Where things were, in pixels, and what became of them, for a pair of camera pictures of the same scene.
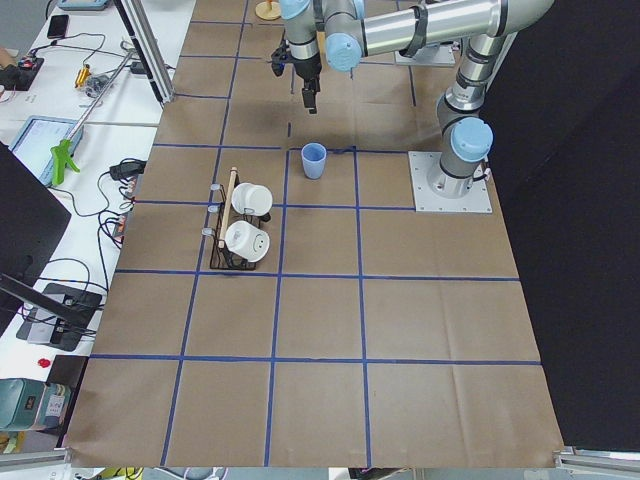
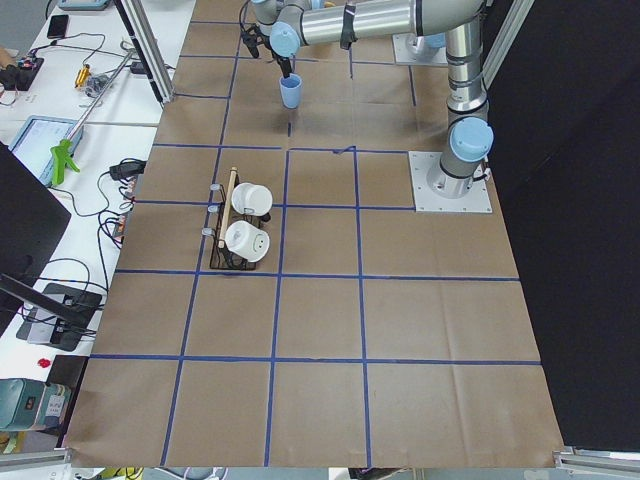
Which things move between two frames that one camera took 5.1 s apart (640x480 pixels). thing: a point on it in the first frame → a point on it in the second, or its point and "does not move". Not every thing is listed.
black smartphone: [58, 26] does not move
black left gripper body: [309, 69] → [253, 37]
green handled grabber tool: [61, 152] does not move
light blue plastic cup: [314, 155] → [291, 90]
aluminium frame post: [148, 47] does not move
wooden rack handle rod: [230, 191] does not move
